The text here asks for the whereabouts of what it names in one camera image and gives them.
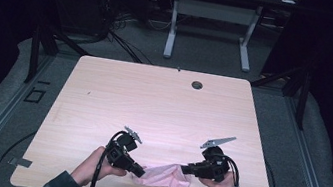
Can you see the white-legged background desk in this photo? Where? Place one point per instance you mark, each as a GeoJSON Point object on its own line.
{"type": "Point", "coordinates": [214, 11]}

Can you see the pink cloth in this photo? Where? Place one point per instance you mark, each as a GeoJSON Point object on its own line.
{"type": "Point", "coordinates": [164, 178]}

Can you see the person's left hand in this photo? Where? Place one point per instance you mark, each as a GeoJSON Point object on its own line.
{"type": "Point", "coordinates": [90, 169]}

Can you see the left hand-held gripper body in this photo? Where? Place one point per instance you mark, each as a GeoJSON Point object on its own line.
{"type": "Point", "coordinates": [117, 155]}

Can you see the black metal frame stand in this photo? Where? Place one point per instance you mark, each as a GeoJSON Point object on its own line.
{"type": "Point", "coordinates": [34, 52]}
{"type": "Point", "coordinates": [303, 98]}

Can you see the dark equipment cabinet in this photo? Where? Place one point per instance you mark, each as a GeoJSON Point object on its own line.
{"type": "Point", "coordinates": [77, 5]}

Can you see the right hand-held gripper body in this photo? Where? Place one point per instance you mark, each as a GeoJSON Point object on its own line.
{"type": "Point", "coordinates": [215, 168]}

